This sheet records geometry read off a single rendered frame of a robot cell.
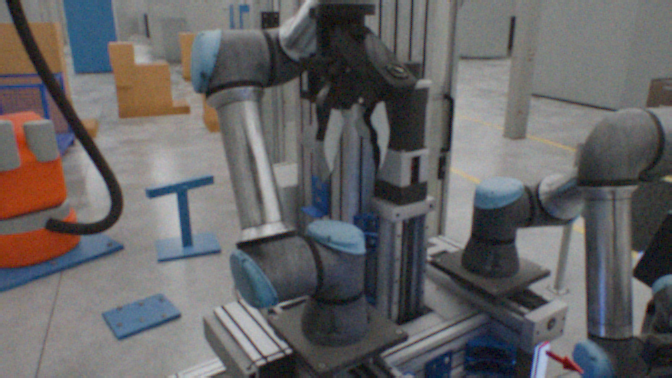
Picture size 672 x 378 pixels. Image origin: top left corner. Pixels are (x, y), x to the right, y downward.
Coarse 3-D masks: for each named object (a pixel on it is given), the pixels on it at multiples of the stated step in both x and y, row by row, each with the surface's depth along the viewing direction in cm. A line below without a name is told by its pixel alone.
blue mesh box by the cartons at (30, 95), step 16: (0, 80) 632; (16, 80) 638; (32, 80) 644; (0, 96) 534; (16, 96) 538; (32, 96) 543; (48, 96) 563; (0, 112) 538; (16, 112) 543; (48, 112) 553; (64, 128) 630; (64, 144) 619
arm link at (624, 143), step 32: (608, 128) 85; (640, 128) 83; (608, 160) 84; (640, 160) 83; (608, 192) 84; (608, 224) 85; (608, 256) 85; (608, 288) 86; (608, 320) 86; (576, 352) 90; (608, 352) 86; (640, 352) 87
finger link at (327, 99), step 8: (328, 80) 57; (336, 80) 59; (328, 88) 57; (320, 96) 58; (328, 96) 57; (336, 96) 58; (320, 104) 58; (328, 104) 58; (336, 104) 58; (320, 112) 58; (328, 112) 58; (320, 120) 58; (328, 120) 58; (320, 128) 58; (320, 136) 59
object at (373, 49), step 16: (352, 32) 57; (368, 32) 58; (352, 48) 56; (368, 48) 56; (384, 48) 57; (352, 64) 56; (368, 64) 54; (384, 64) 54; (400, 64) 55; (368, 80) 54; (384, 80) 52; (400, 80) 53; (416, 80) 54; (384, 96) 53; (400, 96) 54
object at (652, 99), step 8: (656, 80) 647; (664, 80) 652; (656, 88) 640; (664, 88) 629; (648, 96) 651; (656, 96) 641; (664, 96) 632; (648, 104) 651; (656, 104) 642; (664, 104) 633
